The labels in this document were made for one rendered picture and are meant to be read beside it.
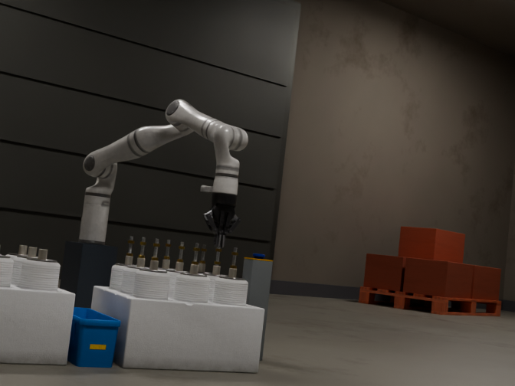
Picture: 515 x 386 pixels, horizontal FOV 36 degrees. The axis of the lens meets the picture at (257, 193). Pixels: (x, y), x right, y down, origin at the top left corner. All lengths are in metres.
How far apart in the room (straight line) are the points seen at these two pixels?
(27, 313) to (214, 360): 0.52
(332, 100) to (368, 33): 0.83
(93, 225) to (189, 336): 0.85
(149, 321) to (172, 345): 0.09
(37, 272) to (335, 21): 5.74
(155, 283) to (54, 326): 0.29
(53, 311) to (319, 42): 5.56
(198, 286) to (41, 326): 0.43
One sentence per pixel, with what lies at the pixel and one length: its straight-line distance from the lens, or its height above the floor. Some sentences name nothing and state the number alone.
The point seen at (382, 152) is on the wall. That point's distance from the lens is 7.78.
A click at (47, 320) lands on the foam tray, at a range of 2.03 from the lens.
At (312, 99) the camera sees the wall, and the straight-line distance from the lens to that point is 7.16.
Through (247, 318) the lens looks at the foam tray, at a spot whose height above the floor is 0.15.
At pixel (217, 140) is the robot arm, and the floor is 0.65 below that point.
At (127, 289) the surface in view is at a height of 0.19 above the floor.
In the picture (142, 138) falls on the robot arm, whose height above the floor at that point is 0.68.
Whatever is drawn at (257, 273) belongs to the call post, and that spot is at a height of 0.27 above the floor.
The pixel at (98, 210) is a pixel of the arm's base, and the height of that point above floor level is 0.42.
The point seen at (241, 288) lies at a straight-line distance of 2.22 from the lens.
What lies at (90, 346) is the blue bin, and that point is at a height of 0.05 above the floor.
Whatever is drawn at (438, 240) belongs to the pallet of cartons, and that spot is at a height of 0.63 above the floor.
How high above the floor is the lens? 0.33
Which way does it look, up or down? 4 degrees up
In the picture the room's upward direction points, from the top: 6 degrees clockwise
